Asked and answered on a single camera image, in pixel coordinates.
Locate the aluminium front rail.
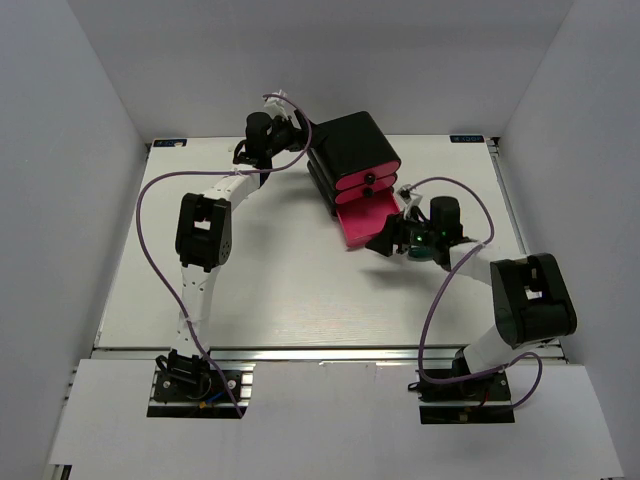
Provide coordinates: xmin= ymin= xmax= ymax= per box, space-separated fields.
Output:
xmin=92 ymin=344 xmax=566 ymax=366

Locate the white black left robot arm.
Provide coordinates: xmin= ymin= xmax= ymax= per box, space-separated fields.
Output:
xmin=171 ymin=109 xmax=312 ymax=358

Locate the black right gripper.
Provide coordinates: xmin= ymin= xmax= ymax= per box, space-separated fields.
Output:
xmin=366 ymin=206 xmax=439 ymax=257

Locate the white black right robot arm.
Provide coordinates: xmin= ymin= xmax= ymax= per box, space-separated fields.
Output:
xmin=366 ymin=196 xmax=577 ymax=399

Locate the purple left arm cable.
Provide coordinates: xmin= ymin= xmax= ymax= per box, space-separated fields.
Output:
xmin=135 ymin=92 xmax=314 ymax=419

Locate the black drawer cabinet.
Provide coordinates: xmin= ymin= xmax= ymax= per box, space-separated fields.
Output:
xmin=307 ymin=111 xmax=401 ymax=216

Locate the blue label sticker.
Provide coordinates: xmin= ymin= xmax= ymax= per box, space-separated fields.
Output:
xmin=449 ymin=134 xmax=485 ymax=143
xmin=152 ymin=138 xmax=187 ymax=148

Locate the pink bottom drawer black knob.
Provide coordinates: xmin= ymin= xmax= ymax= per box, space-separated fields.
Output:
xmin=336 ymin=189 xmax=400 ymax=248

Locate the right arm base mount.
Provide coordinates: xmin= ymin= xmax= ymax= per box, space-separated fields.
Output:
xmin=407 ymin=373 xmax=515 ymax=425

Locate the aluminium right side rail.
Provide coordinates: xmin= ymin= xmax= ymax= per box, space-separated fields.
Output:
xmin=487 ymin=137 xmax=556 ymax=346

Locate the aluminium rail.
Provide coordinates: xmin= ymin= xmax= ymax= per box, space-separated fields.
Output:
xmin=487 ymin=137 xmax=556 ymax=346
xmin=92 ymin=344 xmax=566 ymax=366

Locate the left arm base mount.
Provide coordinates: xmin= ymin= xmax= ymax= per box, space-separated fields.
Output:
xmin=147 ymin=350 xmax=250 ymax=419

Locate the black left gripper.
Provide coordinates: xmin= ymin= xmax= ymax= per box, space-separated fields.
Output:
xmin=266 ymin=110 xmax=329 ymax=158

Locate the large green handled screwdriver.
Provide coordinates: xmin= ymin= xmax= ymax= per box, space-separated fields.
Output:
xmin=407 ymin=246 xmax=433 ymax=262

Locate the blue label sticker left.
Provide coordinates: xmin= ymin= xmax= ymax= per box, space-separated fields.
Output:
xmin=152 ymin=138 xmax=187 ymax=148

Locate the blue label sticker right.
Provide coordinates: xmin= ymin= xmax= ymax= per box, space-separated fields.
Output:
xmin=449 ymin=134 xmax=485 ymax=143

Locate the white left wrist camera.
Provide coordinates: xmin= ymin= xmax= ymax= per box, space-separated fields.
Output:
xmin=262 ymin=90 xmax=297 ymax=119

